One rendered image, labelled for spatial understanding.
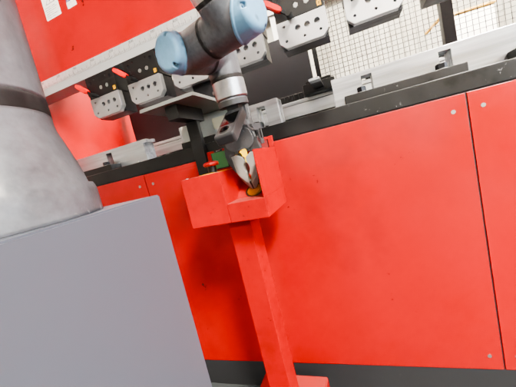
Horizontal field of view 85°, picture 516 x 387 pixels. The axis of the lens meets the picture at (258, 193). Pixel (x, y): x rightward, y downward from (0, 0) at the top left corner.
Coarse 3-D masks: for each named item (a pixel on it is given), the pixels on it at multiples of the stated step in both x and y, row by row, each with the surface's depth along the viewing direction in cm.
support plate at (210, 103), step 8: (184, 96) 75; (192, 96) 75; (200, 96) 78; (208, 96) 82; (160, 104) 77; (168, 104) 78; (184, 104) 82; (192, 104) 84; (200, 104) 86; (208, 104) 89; (216, 104) 91; (144, 112) 80; (152, 112) 82; (160, 112) 84; (208, 112) 100
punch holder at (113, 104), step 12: (108, 72) 109; (96, 84) 112; (108, 84) 110; (120, 84) 110; (108, 96) 111; (120, 96) 109; (96, 108) 114; (108, 108) 112; (120, 108) 110; (132, 108) 115; (108, 120) 120
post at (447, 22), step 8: (448, 0) 132; (440, 8) 134; (448, 8) 133; (440, 16) 136; (448, 16) 133; (440, 24) 138; (448, 24) 134; (448, 32) 134; (456, 32) 134; (448, 40) 135; (456, 40) 134
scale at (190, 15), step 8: (184, 16) 95; (192, 16) 95; (168, 24) 98; (176, 24) 97; (144, 32) 101; (152, 32) 100; (160, 32) 99; (128, 40) 104; (136, 40) 103; (144, 40) 102; (112, 48) 107; (120, 48) 106; (128, 48) 105; (96, 56) 110; (104, 56) 108; (112, 56) 107; (80, 64) 113; (88, 64) 112; (96, 64) 110; (64, 72) 116; (72, 72) 115; (80, 72) 114; (48, 80) 120; (56, 80) 118
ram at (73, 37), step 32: (32, 0) 114; (64, 0) 110; (96, 0) 105; (128, 0) 101; (160, 0) 97; (32, 32) 118; (64, 32) 112; (96, 32) 108; (128, 32) 103; (64, 64) 115; (64, 96) 126
